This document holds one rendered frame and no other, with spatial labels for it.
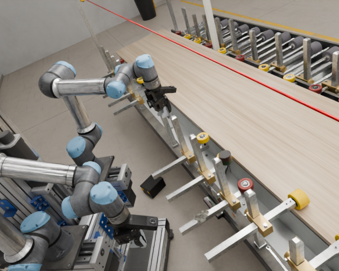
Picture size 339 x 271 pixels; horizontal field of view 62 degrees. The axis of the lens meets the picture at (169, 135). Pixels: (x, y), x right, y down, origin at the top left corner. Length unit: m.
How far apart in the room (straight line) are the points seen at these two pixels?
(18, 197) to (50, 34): 7.74
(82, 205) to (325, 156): 1.22
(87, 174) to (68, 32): 8.12
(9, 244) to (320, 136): 1.58
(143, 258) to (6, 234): 1.28
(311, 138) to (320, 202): 0.43
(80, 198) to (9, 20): 8.23
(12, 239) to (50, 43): 8.11
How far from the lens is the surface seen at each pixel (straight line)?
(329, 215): 1.44
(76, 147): 1.65
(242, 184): 1.54
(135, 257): 2.33
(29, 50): 9.15
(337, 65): 2.14
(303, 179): 1.55
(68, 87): 1.38
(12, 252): 1.29
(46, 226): 1.39
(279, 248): 1.66
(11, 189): 1.52
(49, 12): 8.96
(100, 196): 0.92
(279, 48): 2.47
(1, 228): 1.21
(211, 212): 1.52
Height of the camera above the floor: 2.09
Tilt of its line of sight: 37 degrees down
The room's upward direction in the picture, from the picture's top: 22 degrees counter-clockwise
